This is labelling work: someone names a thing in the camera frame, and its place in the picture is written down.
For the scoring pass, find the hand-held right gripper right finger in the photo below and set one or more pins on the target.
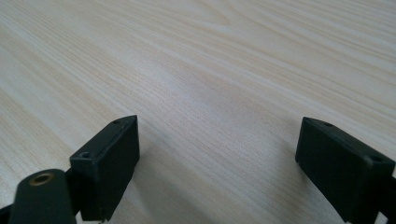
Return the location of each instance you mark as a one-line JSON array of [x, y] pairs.
[[342, 168]]

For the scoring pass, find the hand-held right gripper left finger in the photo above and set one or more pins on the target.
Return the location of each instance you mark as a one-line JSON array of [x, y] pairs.
[[106, 168]]

